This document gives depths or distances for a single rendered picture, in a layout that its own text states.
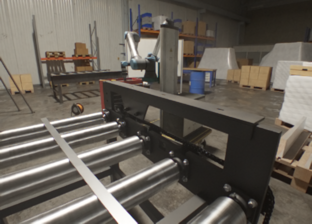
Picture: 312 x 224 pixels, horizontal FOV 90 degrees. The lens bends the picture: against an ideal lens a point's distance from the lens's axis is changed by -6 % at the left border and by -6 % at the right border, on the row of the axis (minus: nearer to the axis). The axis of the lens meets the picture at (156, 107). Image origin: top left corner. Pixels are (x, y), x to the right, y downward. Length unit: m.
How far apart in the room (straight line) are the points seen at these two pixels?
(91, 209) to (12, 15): 10.66
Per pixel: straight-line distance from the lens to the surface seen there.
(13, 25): 10.91
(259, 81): 8.94
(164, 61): 2.34
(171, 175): 0.75
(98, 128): 1.17
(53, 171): 0.86
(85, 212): 0.63
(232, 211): 0.62
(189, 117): 0.71
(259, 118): 0.62
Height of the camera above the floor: 1.35
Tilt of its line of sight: 16 degrees down
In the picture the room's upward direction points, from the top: straight up
